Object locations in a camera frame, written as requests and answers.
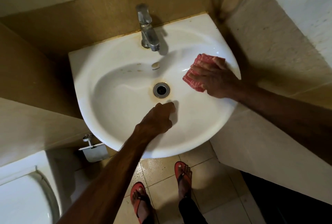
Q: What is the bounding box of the person's left hand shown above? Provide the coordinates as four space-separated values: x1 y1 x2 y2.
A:
135 102 177 141

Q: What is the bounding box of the person's right hand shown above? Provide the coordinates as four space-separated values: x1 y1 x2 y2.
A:
187 56 243 100

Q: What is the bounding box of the red checked cloth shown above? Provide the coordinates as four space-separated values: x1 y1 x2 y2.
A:
182 53 226 93

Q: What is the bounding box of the white wash basin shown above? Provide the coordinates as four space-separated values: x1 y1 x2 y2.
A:
68 13 242 159

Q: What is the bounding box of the person's right forearm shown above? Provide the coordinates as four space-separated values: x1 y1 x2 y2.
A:
233 81 332 165

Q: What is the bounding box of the person's left forearm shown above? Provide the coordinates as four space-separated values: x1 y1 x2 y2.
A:
57 128 156 224

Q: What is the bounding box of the chrome sink drain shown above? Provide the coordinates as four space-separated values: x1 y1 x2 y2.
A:
153 82 171 99

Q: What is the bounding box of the person's right red flip-flop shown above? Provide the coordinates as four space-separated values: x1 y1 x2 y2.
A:
174 161 193 193

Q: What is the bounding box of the person's red flip-flop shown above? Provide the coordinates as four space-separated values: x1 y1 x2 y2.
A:
130 182 154 224
174 161 193 193

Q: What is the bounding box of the person's left red flip-flop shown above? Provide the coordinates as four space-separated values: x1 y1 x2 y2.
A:
130 182 154 224

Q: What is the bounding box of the chrome basin faucet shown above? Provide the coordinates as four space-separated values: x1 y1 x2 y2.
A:
136 3 160 52

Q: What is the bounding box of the person's left leg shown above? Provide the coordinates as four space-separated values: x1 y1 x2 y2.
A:
135 186 156 224

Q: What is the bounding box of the white toilet paper roll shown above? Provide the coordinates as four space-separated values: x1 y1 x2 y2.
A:
84 145 109 163

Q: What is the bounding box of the chrome toilet paper holder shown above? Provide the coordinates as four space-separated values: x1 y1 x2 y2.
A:
79 134 104 152

